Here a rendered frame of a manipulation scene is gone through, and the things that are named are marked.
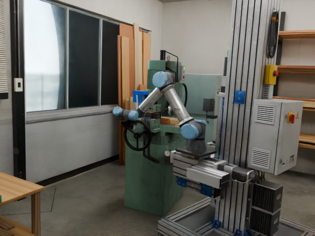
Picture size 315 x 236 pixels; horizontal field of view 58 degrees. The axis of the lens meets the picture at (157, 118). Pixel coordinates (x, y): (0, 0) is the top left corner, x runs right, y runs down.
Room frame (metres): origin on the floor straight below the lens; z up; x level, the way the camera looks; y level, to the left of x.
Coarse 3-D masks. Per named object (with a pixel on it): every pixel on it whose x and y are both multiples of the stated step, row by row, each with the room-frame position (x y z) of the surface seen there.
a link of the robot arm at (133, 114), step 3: (123, 111) 2.20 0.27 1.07; (126, 111) 2.19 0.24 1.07; (129, 111) 2.18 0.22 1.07; (132, 111) 2.17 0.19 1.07; (135, 111) 2.18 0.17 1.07; (123, 114) 2.19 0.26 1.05; (126, 114) 2.17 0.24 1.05; (129, 114) 2.16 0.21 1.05; (132, 114) 2.15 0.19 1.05; (135, 114) 2.17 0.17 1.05; (138, 114) 2.24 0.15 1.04; (123, 117) 2.19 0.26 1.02; (126, 117) 2.18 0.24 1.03; (129, 117) 2.16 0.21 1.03; (132, 117) 2.15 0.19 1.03; (135, 117) 2.17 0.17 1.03; (132, 120) 2.19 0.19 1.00
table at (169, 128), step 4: (140, 124) 2.74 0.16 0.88; (160, 124) 2.69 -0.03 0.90; (164, 124) 2.70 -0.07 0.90; (168, 124) 2.72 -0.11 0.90; (172, 124) 2.73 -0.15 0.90; (176, 124) 2.74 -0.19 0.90; (140, 128) 2.63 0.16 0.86; (156, 128) 2.62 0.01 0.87; (160, 128) 2.65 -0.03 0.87; (164, 128) 2.63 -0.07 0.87; (168, 128) 2.62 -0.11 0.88; (172, 128) 2.60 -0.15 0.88; (176, 128) 2.58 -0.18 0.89; (152, 132) 2.58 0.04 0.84; (156, 132) 2.57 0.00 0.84; (168, 132) 2.62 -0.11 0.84; (172, 132) 2.60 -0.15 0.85; (176, 132) 2.58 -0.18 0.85
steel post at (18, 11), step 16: (16, 0) 2.82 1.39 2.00; (16, 16) 2.82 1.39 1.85; (16, 32) 2.82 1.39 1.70; (16, 48) 2.81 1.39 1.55; (16, 64) 2.81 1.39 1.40; (16, 80) 2.78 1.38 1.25; (16, 96) 2.80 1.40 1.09; (16, 112) 2.80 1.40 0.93; (16, 128) 2.80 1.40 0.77; (16, 144) 2.80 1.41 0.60; (16, 160) 2.81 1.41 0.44; (16, 176) 2.81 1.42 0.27
